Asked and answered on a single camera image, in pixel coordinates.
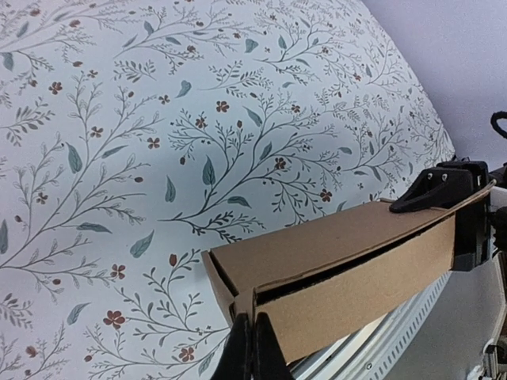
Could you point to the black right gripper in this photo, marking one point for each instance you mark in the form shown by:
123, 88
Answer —
445, 186

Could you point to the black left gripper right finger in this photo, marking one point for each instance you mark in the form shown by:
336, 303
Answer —
268, 359

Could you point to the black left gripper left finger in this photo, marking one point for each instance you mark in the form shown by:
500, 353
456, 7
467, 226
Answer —
235, 361

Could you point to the brown cardboard paper box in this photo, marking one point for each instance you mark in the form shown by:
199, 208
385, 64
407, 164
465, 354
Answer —
328, 278

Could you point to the floral patterned table mat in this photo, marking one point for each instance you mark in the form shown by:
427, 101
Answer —
136, 134

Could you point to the aluminium front rail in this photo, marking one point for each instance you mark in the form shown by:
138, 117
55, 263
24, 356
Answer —
451, 330

